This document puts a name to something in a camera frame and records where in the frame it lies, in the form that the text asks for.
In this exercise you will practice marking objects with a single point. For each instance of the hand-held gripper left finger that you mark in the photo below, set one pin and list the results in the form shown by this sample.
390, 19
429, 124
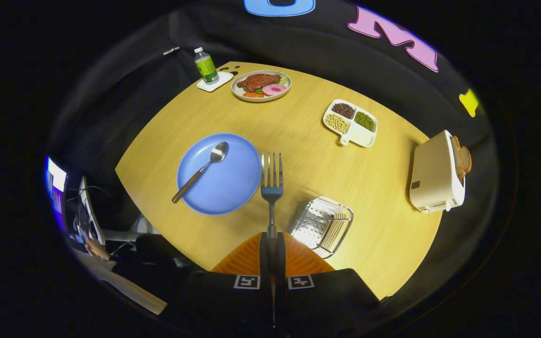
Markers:
223, 300

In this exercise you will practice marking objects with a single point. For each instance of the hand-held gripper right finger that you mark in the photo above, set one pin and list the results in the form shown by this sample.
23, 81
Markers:
327, 300

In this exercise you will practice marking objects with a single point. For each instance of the blue plate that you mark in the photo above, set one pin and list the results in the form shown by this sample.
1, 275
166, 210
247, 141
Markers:
228, 183

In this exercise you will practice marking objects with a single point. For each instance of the thin grey panel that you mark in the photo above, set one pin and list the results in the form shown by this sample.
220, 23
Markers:
93, 216

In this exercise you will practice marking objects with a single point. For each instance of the white toaster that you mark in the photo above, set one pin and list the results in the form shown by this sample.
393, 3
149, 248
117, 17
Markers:
435, 173

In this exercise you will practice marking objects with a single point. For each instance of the white divided dish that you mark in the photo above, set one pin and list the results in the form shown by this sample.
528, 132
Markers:
357, 136

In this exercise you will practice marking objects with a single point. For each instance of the pile of yellow soybeans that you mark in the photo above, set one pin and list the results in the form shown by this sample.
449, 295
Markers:
336, 124

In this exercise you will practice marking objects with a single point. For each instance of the pile of green beans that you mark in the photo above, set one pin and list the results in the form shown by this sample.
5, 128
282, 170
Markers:
365, 121

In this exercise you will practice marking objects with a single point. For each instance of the pile of dark red beans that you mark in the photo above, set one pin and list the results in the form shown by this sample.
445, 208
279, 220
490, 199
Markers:
343, 111

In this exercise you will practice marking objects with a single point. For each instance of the toasted bread slice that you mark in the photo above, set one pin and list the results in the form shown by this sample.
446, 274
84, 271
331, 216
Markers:
465, 162
456, 145

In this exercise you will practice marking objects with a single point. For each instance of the glowing computer screen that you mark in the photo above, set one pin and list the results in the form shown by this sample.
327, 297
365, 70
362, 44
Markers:
57, 188

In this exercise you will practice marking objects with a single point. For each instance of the orange carrot slice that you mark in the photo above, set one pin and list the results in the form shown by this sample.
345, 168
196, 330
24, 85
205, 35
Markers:
252, 95

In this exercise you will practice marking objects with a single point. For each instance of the beige plate with food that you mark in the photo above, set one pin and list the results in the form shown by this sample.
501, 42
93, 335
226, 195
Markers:
237, 89

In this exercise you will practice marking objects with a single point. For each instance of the pink ham slice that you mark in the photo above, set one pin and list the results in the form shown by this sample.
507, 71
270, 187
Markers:
275, 89

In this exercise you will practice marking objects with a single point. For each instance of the white square coaster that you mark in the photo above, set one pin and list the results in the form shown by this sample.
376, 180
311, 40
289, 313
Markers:
221, 80

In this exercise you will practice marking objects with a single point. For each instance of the brown meat steak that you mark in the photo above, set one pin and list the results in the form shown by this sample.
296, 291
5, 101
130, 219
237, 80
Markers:
257, 81

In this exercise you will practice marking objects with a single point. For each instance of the green label plastic bottle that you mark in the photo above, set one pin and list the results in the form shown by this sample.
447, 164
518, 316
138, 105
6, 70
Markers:
206, 68

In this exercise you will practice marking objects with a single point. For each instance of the silver clip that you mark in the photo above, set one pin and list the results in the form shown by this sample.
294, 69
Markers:
171, 50

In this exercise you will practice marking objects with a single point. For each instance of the black backdrop cloth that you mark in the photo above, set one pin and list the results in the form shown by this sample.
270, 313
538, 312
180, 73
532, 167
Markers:
298, 42

